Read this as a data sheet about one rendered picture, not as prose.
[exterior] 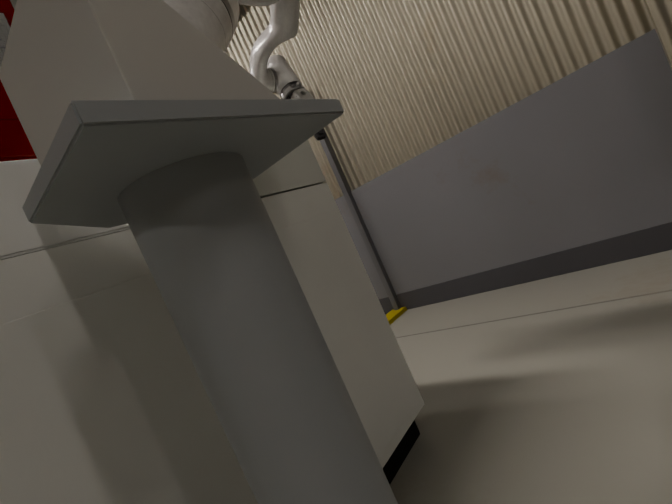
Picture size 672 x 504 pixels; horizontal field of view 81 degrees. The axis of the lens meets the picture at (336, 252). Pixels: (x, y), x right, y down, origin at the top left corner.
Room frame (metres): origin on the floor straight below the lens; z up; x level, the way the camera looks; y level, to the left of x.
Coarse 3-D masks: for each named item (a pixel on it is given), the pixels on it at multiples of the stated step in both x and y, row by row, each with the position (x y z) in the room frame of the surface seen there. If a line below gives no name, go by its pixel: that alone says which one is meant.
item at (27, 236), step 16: (16, 160) 0.61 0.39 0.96; (32, 160) 0.62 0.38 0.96; (0, 176) 0.59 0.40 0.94; (16, 176) 0.60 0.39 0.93; (32, 176) 0.62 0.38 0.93; (0, 192) 0.58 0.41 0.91; (16, 192) 0.59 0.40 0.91; (0, 208) 0.57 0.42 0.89; (16, 208) 0.59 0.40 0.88; (0, 224) 0.57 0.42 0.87; (16, 224) 0.58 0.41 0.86; (32, 224) 0.59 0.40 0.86; (48, 224) 0.61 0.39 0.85; (128, 224) 0.70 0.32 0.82; (0, 240) 0.56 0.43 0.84; (16, 240) 0.57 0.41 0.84; (32, 240) 0.59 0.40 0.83; (48, 240) 0.60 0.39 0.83; (64, 240) 0.62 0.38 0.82; (0, 256) 0.55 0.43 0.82
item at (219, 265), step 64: (64, 128) 0.30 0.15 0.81; (128, 128) 0.31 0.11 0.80; (192, 128) 0.36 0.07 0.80; (256, 128) 0.44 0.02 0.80; (320, 128) 0.54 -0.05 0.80; (64, 192) 0.38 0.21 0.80; (128, 192) 0.44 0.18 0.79; (192, 192) 0.43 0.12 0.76; (256, 192) 0.50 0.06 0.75; (192, 256) 0.43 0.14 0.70; (256, 256) 0.45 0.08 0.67; (192, 320) 0.44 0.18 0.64; (256, 320) 0.43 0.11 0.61; (256, 384) 0.43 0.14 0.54; (320, 384) 0.45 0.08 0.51; (256, 448) 0.43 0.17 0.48; (320, 448) 0.43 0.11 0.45
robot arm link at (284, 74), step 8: (272, 56) 1.31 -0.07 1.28; (280, 56) 1.31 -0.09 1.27; (272, 64) 1.30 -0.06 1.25; (280, 64) 1.29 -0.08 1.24; (288, 64) 1.31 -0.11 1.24; (280, 72) 1.28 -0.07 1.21; (288, 72) 1.29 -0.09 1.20; (280, 80) 1.28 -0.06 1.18; (288, 80) 1.27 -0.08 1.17; (296, 80) 1.28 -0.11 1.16; (280, 88) 1.28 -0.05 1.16; (280, 96) 1.30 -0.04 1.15
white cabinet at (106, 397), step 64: (320, 192) 1.14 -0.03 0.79; (64, 256) 0.61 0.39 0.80; (128, 256) 0.68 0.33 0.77; (320, 256) 1.04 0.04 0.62; (0, 320) 0.53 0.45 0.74; (64, 320) 0.58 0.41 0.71; (128, 320) 0.64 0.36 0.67; (320, 320) 0.97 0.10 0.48; (384, 320) 1.16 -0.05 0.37; (0, 384) 0.51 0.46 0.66; (64, 384) 0.55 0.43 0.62; (128, 384) 0.61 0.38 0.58; (192, 384) 0.68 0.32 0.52; (384, 384) 1.07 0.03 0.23; (0, 448) 0.49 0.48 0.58; (64, 448) 0.53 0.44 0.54; (128, 448) 0.58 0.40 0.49; (192, 448) 0.65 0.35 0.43; (384, 448) 0.98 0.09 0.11
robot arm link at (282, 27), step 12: (288, 0) 1.15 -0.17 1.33; (276, 12) 1.18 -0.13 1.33; (288, 12) 1.17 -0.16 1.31; (276, 24) 1.19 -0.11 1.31; (288, 24) 1.19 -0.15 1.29; (264, 36) 1.21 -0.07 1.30; (276, 36) 1.20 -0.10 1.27; (288, 36) 1.21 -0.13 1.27; (252, 48) 1.23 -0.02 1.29; (264, 48) 1.20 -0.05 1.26; (252, 60) 1.23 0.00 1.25; (264, 60) 1.21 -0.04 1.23; (252, 72) 1.25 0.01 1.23; (264, 72) 1.23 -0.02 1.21; (264, 84) 1.26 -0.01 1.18
